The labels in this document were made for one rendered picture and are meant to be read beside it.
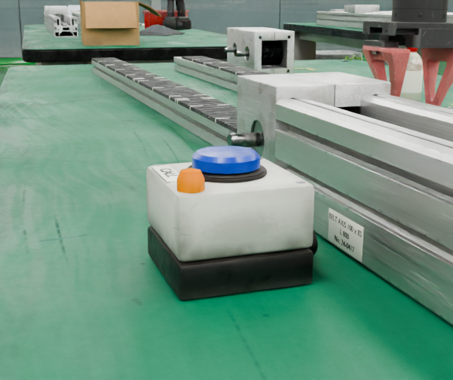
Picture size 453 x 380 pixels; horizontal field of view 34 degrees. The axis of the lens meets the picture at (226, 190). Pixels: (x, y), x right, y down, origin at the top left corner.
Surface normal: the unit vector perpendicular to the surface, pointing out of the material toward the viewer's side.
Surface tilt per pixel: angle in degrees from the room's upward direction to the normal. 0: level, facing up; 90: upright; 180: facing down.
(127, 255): 0
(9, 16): 90
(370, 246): 90
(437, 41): 90
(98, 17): 68
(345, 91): 90
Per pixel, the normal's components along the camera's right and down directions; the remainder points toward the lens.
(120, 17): 0.19, -0.12
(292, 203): 0.32, 0.24
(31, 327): 0.00, -0.97
